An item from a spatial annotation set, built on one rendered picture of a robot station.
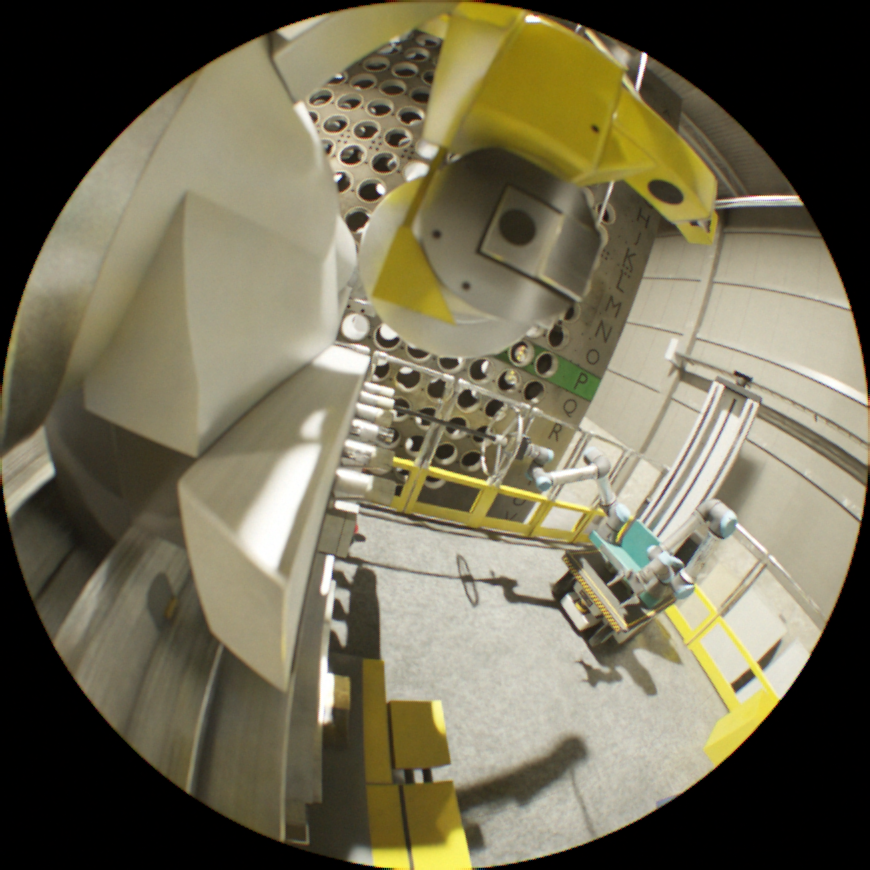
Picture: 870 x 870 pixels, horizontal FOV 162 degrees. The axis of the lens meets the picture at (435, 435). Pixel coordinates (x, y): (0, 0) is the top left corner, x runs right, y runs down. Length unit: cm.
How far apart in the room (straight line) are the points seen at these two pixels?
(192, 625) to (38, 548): 20
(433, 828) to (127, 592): 67
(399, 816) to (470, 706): 89
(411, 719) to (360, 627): 83
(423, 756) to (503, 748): 82
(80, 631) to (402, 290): 41
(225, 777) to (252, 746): 5
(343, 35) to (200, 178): 13
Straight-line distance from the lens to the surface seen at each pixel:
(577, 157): 40
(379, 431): 107
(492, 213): 35
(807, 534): 751
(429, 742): 77
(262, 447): 17
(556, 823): 166
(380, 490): 77
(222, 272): 17
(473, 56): 23
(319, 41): 23
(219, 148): 16
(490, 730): 154
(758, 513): 770
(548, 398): 305
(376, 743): 74
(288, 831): 62
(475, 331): 61
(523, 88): 42
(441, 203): 34
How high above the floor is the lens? 130
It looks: 20 degrees down
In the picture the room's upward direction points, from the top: 22 degrees clockwise
